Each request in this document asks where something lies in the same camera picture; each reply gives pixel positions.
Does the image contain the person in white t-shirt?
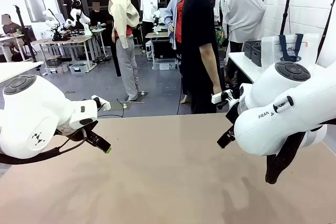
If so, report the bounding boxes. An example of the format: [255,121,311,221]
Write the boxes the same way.
[140,0,159,54]

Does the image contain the black tripod stand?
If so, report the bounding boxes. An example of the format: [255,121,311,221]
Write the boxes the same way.
[13,5,38,62]

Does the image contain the seated person in black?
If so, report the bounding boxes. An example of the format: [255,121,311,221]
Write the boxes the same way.
[88,2,112,49]

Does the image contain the person in black t-shirt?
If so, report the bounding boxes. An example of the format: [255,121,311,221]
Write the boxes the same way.
[180,0,227,114]

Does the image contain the white table with leg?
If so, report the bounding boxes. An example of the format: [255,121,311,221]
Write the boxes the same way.
[0,60,45,83]

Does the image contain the mannequin in beige hoodie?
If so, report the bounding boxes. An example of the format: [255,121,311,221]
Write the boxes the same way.
[103,0,141,102]

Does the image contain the metal floor plate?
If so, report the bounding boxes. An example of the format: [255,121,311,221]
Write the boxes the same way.
[103,100,132,111]

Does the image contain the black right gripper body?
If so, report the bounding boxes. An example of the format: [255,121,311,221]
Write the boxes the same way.
[225,99,241,130]

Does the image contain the black device on work table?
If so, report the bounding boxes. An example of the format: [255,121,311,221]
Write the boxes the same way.
[52,28,71,42]

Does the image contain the small white background robot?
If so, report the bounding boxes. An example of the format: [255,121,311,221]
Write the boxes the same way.
[153,10,162,36]

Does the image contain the white side table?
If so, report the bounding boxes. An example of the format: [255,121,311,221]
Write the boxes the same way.
[227,51,266,84]

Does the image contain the grey wall panel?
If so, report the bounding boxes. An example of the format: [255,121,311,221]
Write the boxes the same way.
[23,0,47,23]

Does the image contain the mannequin in white shirt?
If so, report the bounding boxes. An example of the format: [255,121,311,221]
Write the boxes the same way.
[225,0,267,53]

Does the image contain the black slanted tripod leg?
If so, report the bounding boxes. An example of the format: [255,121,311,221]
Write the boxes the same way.
[314,0,336,65]

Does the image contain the clear shopping bag navy handles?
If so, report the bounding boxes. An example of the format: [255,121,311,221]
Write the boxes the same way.
[261,33,321,71]

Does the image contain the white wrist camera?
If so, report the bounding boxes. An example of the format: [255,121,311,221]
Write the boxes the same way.
[91,94,111,112]
[211,89,241,109]

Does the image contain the small background table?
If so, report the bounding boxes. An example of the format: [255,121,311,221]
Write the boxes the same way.
[145,31,170,61]

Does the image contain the person's left forearm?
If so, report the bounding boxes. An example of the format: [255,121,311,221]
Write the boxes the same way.
[202,48,223,88]

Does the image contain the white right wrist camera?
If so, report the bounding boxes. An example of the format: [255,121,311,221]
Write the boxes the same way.
[211,89,241,109]

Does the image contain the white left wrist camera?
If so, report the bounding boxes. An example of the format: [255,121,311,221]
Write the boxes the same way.
[91,94,111,112]

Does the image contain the clear plastic storage bin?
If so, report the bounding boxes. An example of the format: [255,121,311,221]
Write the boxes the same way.
[44,63,69,76]
[68,62,89,74]

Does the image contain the figure in blue shirt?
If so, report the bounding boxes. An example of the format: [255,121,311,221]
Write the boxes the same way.
[164,0,187,104]

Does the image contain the clear floor storage box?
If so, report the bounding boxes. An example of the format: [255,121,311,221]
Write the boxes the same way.
[152,58,180,71]

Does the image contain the black case under table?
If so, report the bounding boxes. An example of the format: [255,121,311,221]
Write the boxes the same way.
[152,39,177,59]

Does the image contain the seated person at desk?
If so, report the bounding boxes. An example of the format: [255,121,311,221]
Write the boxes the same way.
[1,14,26,56]

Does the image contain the wooden top work table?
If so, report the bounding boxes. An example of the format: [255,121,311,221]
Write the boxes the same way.
[30,36,93,74]

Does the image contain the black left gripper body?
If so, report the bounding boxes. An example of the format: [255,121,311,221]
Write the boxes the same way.
[69,120,99,143]

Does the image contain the black left arm cable bundle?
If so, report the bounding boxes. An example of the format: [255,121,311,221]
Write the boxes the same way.
[0,128,89,166]

